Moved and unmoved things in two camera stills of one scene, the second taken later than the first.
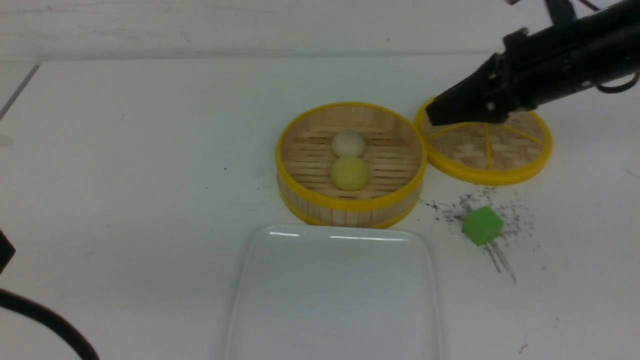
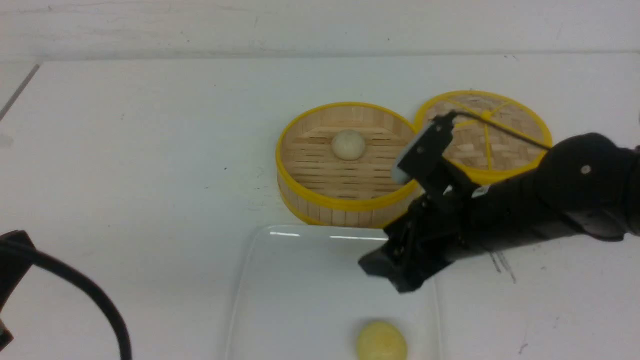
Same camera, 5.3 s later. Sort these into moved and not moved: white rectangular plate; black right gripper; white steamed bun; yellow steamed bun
Moved: yellow steamed bun; black right gripper
Not moved: white steamed bun; white rectangular plate
